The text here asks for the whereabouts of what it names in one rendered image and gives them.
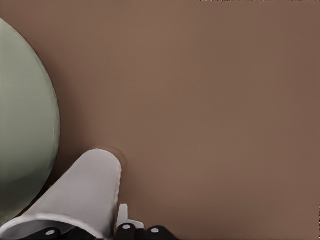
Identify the left gripper pale grey left finger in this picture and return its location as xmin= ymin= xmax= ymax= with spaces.
xmin=17 ymin=225 xmax=97 ymax=240

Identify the pale green round tray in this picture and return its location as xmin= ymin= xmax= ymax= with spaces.
xmin=0 ymin=17 xmax=61 ymax=223

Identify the left gripper pale grey right finger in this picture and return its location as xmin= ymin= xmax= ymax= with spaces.
xmin=114 ymin=203 xmax=181 ymax=240

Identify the white IKEA cup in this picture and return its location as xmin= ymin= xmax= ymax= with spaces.
xmin=0 ymin=148 xmax=123 ymax=240

